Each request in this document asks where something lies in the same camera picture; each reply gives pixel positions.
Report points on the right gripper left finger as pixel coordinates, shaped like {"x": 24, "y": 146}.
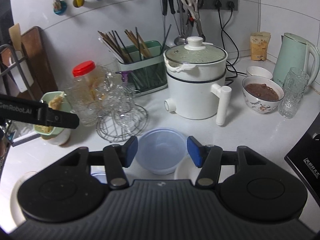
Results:
{"x": 117, "y": 157}

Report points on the yellow food packet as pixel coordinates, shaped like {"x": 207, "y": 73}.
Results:
{"x": 259, "y": 44}

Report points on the patterned bowl with beans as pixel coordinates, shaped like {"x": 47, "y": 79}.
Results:
{"x": 261, "y": 95}

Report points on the white electric cooking pot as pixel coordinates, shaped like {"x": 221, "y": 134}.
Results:
{"x": 196, "y": 73}

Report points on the black induction cooker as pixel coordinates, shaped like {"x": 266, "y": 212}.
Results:
{"x": 304, "y": 159}

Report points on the black power strip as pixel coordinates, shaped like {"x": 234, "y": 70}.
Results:
{"x": 218, "y": 4}

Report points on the kitchen scissors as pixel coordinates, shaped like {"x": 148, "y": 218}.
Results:
{"x": 192, "y": 6}

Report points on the black dish rack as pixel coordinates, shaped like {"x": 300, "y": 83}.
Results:
{"x": 18, "y": 133}

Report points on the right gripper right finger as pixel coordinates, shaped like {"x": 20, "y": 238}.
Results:
{"x": 208, "y": 158}

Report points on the dried noodles bundle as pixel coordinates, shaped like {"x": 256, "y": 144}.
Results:
{"x": 55, "y": 101}

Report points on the wire glass holder rack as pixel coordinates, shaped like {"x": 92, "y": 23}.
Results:
{"x": 119, "y": 117}

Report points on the white ceramic bowl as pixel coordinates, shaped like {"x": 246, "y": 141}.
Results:
{"x": 187, "y": 170}

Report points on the white bowl under colander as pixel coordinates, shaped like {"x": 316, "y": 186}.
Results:
{"x": 59, "y": 139}

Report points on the textured drinking glass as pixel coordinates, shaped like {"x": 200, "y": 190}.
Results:
{"x": 294, "y": 88}

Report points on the small white bowl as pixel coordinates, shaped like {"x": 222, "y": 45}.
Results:
{"x": 258, "y": 71}

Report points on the wooden cutting board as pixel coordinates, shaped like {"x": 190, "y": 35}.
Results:
{"x": 38, "y": 64}

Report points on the tall blue plastic bowl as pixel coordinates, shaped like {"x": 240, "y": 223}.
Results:
{"x": 161, "y": 150}

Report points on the green chopstick holder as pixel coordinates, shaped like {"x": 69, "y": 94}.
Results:
{"x": 141, "y": 64}

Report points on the mint green electric kettle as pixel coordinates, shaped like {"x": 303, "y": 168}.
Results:
{"x": 296, "y": 52}

